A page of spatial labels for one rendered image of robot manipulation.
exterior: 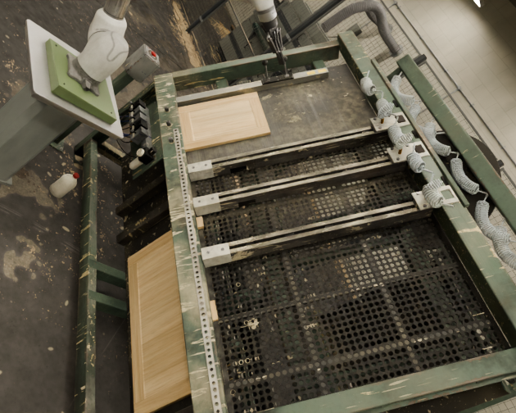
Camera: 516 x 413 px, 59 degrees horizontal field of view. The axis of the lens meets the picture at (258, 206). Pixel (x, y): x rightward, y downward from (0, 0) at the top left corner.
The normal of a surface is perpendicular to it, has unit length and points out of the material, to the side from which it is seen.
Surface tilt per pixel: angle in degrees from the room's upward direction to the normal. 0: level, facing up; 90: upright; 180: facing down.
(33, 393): 0
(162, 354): 90
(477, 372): 59
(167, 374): 90
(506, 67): 90
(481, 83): 90
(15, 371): 0
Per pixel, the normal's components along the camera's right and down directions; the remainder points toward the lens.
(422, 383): -0.08, -0.61
